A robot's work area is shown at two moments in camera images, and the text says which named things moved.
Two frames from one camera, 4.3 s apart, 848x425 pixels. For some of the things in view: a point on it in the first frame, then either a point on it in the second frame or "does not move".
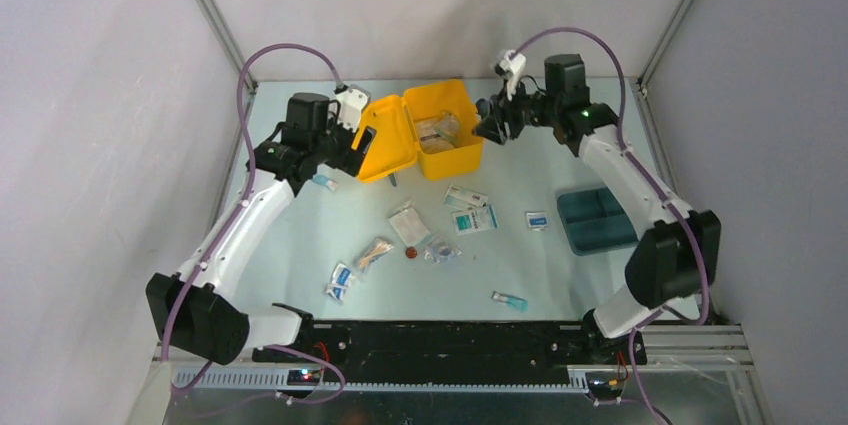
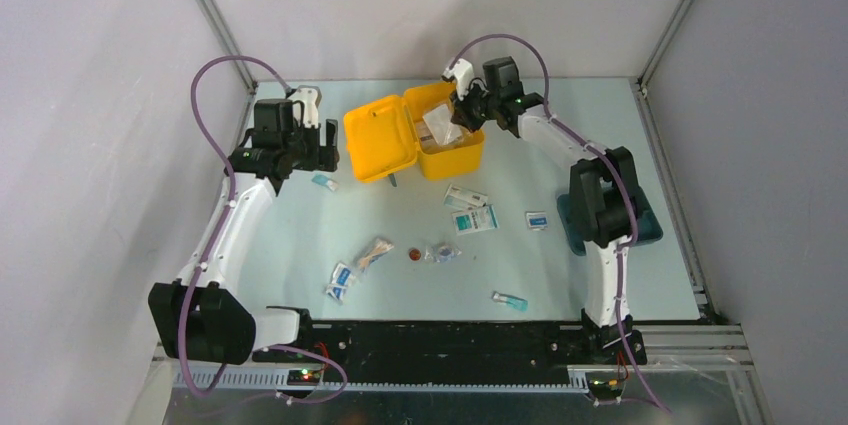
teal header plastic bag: [332, 184] does not move
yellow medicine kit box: [433, 125] does not move
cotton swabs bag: [378, 247] does not move
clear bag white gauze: [408, 224] -> [440, 123]
